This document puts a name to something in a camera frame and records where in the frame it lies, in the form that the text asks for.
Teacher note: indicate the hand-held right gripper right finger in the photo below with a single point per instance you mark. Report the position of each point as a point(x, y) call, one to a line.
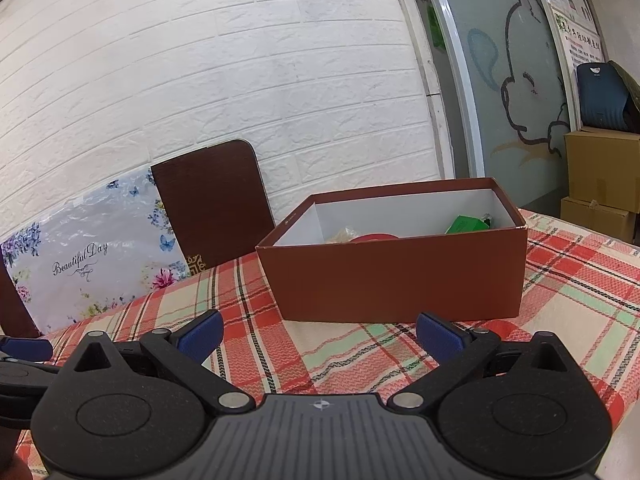
point(440, 337)

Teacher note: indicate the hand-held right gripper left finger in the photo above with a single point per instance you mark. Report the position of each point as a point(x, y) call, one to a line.
point(202, 337)

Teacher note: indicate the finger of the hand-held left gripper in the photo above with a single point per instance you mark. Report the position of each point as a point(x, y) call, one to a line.
point(25, 349)

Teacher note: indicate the brown cardboard box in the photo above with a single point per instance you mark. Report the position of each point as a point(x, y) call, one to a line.
point(400, 280)

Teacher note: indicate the green small box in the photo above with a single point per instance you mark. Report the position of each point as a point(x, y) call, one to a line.
point(465, 224)

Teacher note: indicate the red tape roll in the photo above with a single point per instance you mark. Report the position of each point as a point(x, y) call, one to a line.
point(372, 237)

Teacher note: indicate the beige scrub sponge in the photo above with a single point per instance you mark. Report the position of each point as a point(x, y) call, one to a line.
point(342, 236)

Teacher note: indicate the red plaid blanket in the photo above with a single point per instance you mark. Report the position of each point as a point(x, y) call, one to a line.
point(350, 355)

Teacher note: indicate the floral plastic bag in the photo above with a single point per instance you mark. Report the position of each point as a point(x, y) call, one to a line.
point(75, 260)

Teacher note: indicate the small tan cardboard carton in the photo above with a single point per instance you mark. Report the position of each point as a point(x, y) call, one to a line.
point(595, 222)

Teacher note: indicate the large tan cardboard carton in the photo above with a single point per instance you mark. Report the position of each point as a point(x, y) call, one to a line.
point(600, 170)

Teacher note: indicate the green paper sign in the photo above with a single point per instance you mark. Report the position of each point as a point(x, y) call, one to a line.
point(436, 27)

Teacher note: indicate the wall poster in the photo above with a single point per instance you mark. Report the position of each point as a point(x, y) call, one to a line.
point(575, 25)

